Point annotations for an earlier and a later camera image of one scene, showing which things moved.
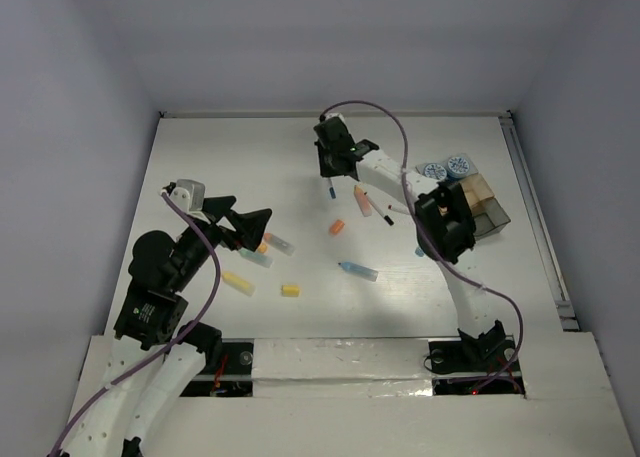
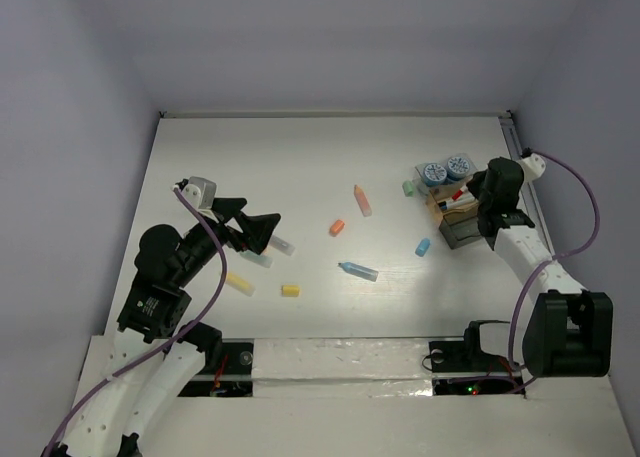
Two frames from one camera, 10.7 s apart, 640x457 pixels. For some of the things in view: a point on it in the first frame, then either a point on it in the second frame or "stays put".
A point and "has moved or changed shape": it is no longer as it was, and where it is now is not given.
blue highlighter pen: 360,271 stays put
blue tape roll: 457,167 stays put
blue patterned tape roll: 434,171 stays put
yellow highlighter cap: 290,290 stays put
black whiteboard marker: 387,219 has moved or changed shape
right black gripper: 326,168 -> 475,183
